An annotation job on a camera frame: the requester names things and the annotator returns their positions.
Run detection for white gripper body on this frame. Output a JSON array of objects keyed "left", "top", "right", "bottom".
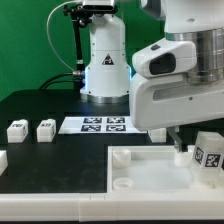
[{"left": 129, "top": 39, "right": 224, "bottom": 131}]

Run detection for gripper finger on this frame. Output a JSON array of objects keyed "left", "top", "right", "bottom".
[{"left": 167, "top": 127, "right": 183, "bottom": 152}]

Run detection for white square table top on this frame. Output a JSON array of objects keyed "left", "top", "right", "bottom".
[{"left": 107, "top": 145, "right": 224, "bottom": 192}]

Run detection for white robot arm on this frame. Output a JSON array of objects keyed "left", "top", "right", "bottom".
[{"left": 81, "top": 0, "right": 224, "bottom": 131}]

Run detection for white sheet with fiducial markers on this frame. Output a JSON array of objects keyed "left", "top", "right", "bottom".
[{"left": 59, "top": 116, "right": 139, "bottom": 134}]

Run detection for white left fence block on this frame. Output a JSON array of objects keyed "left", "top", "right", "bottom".
[{"left": 0, "top": 151, "right": 8, "bottom": 176}]

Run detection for white front fence rail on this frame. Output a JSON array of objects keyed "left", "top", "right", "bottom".
[{"left": 0, "top": 190, "right": 224, "bottom": 222}]

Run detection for black cables at base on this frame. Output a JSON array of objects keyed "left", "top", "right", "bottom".
[{"left": 39, "top": 70, "right": 87, "bottom": 91}]

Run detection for grey cable loop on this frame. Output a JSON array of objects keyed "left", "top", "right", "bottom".
[{"left": 46, "top": 0, "right": 82, "bottom": 74}]

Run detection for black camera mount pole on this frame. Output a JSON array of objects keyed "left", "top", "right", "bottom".
[{"left": 63, "top": 4, "right": 92, "bottom": 89}]

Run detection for grey camera on mount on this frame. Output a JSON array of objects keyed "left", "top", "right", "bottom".
[{"left": 82, "top": 0, "right": 115, "bottom": 13}]

